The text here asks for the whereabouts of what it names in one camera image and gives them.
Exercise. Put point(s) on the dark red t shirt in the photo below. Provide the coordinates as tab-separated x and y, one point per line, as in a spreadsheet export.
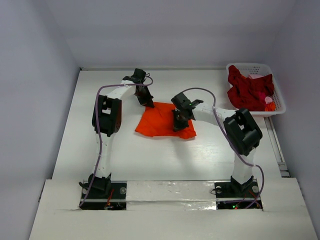
247	92

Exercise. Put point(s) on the pink garment in basket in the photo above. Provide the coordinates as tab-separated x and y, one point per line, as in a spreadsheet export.
268	100

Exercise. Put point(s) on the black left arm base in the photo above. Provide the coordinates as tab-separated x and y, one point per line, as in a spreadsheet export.
115	200

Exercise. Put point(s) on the orange t shirt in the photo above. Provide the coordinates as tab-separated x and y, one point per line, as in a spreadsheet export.
159	122

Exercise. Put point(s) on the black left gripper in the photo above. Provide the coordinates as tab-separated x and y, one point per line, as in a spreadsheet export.
146	102

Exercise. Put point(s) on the orange garment in basket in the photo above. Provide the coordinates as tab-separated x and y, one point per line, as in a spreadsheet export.
270	107

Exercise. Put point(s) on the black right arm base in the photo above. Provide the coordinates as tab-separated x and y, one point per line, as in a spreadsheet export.
228	199

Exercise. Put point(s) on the white plastic laundry basket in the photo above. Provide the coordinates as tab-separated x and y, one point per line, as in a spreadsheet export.
256	70

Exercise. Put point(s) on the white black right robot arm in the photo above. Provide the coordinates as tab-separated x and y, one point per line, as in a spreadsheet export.
238	127

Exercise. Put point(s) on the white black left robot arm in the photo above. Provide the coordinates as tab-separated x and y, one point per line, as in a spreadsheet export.
107	119

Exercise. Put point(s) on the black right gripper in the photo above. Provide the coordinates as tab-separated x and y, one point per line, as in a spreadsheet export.
180	119

